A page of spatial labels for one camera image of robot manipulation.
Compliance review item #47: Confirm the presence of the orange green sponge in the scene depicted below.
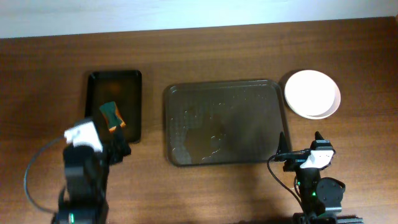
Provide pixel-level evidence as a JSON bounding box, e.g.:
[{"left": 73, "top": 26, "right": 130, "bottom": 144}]
[{"left": 99, "top": 101, "right": 126, "bottom": 133}]

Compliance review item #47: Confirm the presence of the white plate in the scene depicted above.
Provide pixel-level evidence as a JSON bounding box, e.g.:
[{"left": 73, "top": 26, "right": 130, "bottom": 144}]
[
  {"left": 286, "top": 95, "right": 341, "bottom": 119},
  {"left": 284, "top": 70, "right": 341, "bottom": 100}
]

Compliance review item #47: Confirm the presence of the white plate top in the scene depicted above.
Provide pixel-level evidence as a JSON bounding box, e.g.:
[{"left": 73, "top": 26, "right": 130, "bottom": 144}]
[{"left": 286, "top": 95, "right": 341, "bottom": 119}]

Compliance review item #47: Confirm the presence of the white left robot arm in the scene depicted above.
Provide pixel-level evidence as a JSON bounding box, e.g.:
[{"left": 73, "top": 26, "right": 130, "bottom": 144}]
[{"left": 53, "top": 118, "right": 131, "bottom": 224}]

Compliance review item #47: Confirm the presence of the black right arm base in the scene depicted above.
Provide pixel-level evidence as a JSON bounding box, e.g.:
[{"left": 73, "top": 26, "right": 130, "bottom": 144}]
[{"left": 292, "top": 213, "right": 364, "bottom": 224}]

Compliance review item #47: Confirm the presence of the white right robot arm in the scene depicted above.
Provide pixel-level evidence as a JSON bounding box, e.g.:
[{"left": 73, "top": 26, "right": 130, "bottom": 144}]
[{"left": 268, "top": 131, "right": 346, "bottom": 223}]

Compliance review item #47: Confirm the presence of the small black tray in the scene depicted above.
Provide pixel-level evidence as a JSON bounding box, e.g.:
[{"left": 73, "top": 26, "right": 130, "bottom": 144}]
[{"left": 85, "top": 70, "right": 142, "bottom": 144}]

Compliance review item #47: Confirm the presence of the large brown tray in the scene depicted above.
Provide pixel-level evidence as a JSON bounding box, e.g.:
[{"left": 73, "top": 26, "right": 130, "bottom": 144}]
[{"left": 164, "top": 80, "right": 292, "bottom": 167}]

